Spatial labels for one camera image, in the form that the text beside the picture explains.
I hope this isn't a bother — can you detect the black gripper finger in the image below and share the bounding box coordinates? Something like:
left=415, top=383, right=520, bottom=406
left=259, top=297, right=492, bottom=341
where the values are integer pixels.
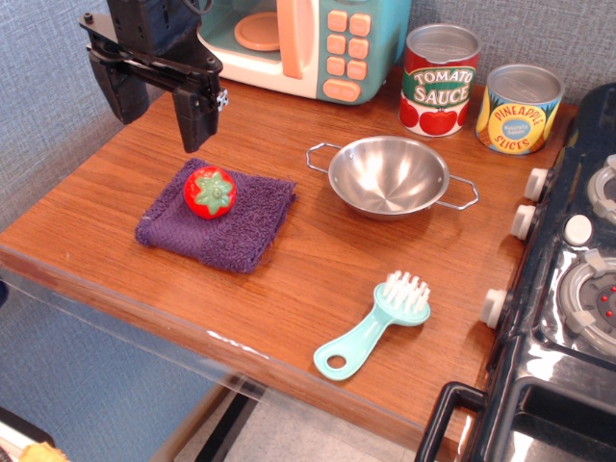
left=89, top=50, right=149, bottom=125
left=172, top=87, right=219, bottom=153

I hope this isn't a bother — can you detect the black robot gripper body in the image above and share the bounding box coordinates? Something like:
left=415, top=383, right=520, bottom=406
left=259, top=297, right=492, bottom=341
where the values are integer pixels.
left=79, top=1, right=223, bottom=104

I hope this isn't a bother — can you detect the stainless steel two-handled pot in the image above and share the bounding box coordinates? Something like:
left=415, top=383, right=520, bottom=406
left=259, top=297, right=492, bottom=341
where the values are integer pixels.
left=305, top=136, right=479, bottom=221

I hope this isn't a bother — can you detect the teal toy microwave oven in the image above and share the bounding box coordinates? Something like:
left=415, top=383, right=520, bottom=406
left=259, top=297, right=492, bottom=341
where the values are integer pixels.
left=198, top=1, right=412, bottom=105

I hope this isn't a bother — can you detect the red toy tomato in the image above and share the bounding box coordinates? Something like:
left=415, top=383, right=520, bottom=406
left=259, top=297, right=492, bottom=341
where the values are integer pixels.
left=183, top=166, right=238, bottom=219

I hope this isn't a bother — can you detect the purple folded towel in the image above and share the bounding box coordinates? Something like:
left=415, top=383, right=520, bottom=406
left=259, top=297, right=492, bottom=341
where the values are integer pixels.
left=135, top=158, right=295, bottom=273

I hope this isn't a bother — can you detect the tomato sauce can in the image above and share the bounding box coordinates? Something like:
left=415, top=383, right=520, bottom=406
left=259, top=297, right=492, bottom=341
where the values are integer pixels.
left=398, top=23, right=481, bottom=138

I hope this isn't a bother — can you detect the teal dish brush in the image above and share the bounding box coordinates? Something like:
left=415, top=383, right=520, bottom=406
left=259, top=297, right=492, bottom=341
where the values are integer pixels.
left=313, top=270, right=431, bottom=381

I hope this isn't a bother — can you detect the pineapple slices can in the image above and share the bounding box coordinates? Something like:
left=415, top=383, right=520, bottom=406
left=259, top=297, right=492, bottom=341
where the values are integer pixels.
left=475, top=64, right=565, bottom=156

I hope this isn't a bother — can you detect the white stove knob middle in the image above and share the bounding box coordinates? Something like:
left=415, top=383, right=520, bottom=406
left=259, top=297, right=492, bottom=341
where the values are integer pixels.
left=510, top=205, right=536, bottom=241

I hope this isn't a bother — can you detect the white stove knob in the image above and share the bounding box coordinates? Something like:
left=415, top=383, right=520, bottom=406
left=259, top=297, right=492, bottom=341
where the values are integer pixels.
left=524, top=168, right=550, bottom=202
left=510, top=205, right=536, bottom=241
left=480, top=289, right=507, bottom=329

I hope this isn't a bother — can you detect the white stove knob upper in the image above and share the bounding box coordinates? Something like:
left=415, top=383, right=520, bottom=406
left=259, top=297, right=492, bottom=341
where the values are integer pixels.
left=524, top=168, right=550, bottom=202

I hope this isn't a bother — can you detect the white stove knob lower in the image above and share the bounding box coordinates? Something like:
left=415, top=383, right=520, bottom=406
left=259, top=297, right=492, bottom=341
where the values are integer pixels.
left=480, top=289, right=507, bottom=329

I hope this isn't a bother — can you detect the black toy stove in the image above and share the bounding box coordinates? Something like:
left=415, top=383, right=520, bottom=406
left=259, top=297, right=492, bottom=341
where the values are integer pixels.
left=416, top=84, right=615, bottom=461

